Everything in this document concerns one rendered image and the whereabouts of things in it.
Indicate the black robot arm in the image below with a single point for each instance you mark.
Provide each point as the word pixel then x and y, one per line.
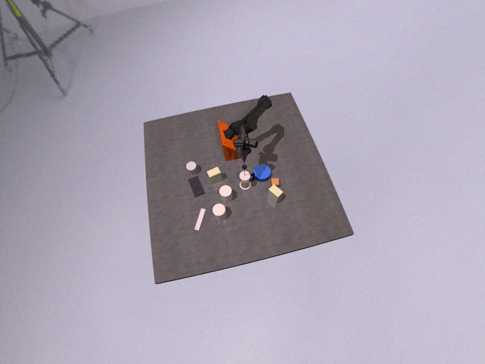
pixel 249 123

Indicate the grey cylinder with pale pink top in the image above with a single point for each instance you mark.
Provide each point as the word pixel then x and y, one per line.
pixel 219 212
pixel 225 193

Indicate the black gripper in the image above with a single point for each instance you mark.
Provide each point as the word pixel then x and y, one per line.
pixel 241 147

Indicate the glass french press with plunger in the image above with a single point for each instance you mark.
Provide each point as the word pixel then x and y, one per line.
pixel 245 178

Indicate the blue cylinder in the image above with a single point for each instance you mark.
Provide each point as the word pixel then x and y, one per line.
pixel 262 172

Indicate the grey cylinder with white top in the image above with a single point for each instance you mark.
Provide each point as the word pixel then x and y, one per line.
pixel 192 167

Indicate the pale pink flat bar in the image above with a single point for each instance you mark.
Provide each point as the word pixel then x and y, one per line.
pixel 200 218

